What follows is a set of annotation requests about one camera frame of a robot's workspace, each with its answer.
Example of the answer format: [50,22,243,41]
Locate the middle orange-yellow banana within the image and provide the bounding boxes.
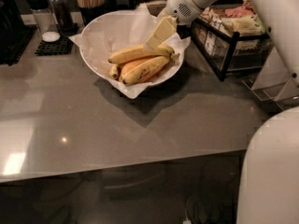
[118,56,157,82]

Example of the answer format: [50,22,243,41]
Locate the dark container far left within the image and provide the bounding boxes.
[1,0,24,33]

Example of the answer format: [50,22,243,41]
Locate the pink sweetener packets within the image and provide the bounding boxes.
[224,6,253,18]

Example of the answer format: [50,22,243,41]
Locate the small back banana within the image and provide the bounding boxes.
[109,64,124,79]

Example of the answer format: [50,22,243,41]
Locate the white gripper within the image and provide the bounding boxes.
[145,0,209,49]

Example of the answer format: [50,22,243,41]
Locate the large black mat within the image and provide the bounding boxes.
[0,25,36,66]

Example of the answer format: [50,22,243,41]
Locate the clear acrylic stand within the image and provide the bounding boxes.
[243,49,299,110]

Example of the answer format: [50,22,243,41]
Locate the white bowl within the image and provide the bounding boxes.
[78,9,185,88]

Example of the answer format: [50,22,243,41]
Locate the black wire condiment rack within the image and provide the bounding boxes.
[192,5,273,80]

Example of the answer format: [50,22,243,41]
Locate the cup of wooden stirrers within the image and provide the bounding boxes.
[77,0,105,25]

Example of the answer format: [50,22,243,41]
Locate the black rubber mat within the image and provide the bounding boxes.
[35,24,78,56]

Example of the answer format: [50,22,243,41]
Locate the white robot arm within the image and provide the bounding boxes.
[147,0,299,224]

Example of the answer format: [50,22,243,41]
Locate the white paper liner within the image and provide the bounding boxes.
[68,3,192,100]

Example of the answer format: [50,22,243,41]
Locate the dark pepper shaker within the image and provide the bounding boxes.
[49,0,74,31]

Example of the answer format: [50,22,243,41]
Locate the glass sugar dispenser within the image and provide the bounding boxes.
[26,0,60,43]

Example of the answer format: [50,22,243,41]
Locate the yellow banana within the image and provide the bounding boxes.
[121,56,170,85]
[108,44,176,64]

